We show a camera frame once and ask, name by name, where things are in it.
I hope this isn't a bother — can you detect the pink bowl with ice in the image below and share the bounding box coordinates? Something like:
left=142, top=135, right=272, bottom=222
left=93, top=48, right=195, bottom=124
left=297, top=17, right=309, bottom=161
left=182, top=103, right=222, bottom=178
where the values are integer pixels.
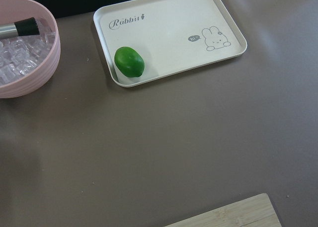
left=0, top=0, right=61, bottom=98

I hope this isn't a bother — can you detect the green lime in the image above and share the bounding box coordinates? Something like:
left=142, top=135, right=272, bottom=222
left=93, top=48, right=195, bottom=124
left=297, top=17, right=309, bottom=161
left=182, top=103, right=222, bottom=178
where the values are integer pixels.
left=114, top=47, right=145, bottom=77

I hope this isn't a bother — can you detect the white rabbit tray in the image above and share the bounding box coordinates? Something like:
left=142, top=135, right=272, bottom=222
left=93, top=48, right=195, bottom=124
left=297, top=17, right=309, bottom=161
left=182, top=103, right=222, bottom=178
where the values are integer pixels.
left=93, top=0, right=247, bottom=87

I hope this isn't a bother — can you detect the black long bar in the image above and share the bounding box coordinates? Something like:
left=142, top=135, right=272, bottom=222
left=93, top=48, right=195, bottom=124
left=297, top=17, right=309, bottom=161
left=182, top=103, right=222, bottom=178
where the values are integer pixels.
left=27, top=0, right=164, bottom=19

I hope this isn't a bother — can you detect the wooden cutting board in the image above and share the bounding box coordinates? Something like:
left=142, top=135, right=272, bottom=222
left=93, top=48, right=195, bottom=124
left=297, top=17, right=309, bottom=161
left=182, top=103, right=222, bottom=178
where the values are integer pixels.
left=170, top=193, right=281, bottom=227

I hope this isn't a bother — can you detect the steel muddler black tip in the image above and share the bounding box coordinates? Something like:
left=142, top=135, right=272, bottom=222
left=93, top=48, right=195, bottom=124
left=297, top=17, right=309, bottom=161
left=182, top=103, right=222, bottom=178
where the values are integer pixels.
left=0, top=17, right=40, bottom=40

